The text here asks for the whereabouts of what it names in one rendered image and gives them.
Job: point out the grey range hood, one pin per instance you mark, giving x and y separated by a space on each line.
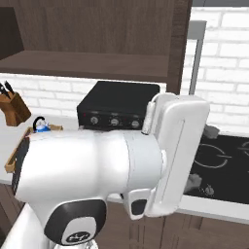
198 48

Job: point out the dark wooden base cabinets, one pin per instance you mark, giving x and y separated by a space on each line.
201 231

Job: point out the wooden tray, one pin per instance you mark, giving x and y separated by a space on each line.
19 147

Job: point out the black toaster oven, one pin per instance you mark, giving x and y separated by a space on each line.
120 100

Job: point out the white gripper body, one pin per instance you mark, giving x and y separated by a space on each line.
181 146

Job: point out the wooden knife block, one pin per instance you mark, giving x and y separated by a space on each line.
14 108

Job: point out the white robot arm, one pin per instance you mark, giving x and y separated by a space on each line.
81 168

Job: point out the black hob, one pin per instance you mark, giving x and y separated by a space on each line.
223 168

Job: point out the dark wooden wall cabinet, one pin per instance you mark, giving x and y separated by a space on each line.
90 39

